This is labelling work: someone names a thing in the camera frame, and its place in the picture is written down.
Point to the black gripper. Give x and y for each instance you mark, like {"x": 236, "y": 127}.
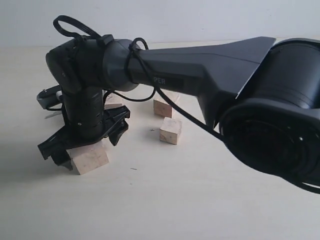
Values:
{"x": 86, "y": 122}

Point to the second largest wooden cube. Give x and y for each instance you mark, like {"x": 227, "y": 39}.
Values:
{"x": 88, "y": 158}

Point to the largest marked wooden cube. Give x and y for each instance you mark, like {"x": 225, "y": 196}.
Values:
{"x": 113, "y": 101}

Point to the smallest wooden cube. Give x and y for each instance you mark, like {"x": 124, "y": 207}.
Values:
{"x": 170, "y": 130}

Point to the third largest wooden cube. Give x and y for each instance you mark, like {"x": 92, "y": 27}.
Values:
{"x": 161, "y": 107}

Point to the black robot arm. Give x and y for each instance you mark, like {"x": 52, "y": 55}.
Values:
{"x": 260, "y": 97}

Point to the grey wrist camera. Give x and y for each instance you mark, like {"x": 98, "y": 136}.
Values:
{"x": 50, "y": 97}

